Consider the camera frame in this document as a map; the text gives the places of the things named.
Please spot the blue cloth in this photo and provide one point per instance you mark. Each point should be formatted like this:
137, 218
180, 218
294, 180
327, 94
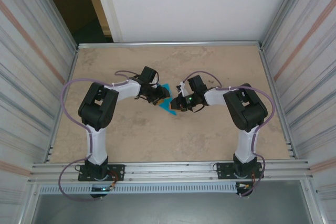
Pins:
165, 106

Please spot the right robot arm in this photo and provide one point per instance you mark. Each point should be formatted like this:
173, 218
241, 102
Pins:
246, 108

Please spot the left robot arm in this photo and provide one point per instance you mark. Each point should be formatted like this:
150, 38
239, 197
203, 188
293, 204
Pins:
97, 106

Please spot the grey metal sheet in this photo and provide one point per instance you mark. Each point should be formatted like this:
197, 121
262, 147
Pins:
170, 208

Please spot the small controller board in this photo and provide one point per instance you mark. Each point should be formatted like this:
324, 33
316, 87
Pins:
242, 187
101, 190

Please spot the translucent corrugated side panel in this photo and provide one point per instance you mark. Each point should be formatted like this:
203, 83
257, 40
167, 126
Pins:
26, 77
309, 77

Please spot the aluminium frame rail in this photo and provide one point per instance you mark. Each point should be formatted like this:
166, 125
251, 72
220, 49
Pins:
52, 141
282, 108
170, 43

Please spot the wide aluminium extrusion rail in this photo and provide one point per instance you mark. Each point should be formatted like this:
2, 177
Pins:
170, 174

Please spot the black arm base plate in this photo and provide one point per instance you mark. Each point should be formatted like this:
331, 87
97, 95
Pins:
223, 171
118, 171

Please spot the white door frame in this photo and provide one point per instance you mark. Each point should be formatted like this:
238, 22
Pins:
105, 3

